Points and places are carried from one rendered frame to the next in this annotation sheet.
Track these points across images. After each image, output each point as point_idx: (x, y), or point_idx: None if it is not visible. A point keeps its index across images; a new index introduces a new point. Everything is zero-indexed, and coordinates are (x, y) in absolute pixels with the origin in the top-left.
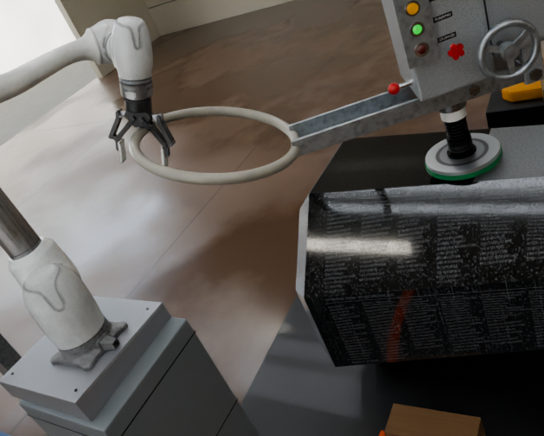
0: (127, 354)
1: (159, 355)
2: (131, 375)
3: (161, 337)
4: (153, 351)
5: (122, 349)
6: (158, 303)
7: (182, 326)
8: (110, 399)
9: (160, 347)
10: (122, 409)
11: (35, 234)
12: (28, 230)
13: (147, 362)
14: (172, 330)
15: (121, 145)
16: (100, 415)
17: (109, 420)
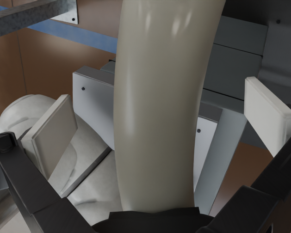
0: (200, 176)
1: (231, 160)
2: (207, 175)
3: (222, 138)
4: (220, 154)
5: (197, 183)
6: (212, 124)
7: (245, 125)
8: (195, 193)
9: (227, 151)
10: (213, 201)
11: (9, 194)
12: (1, 209)
13: (219, 166)
14: (234, 130)
15: (52, 159)
16: (195, 205)
17: (207, 211)
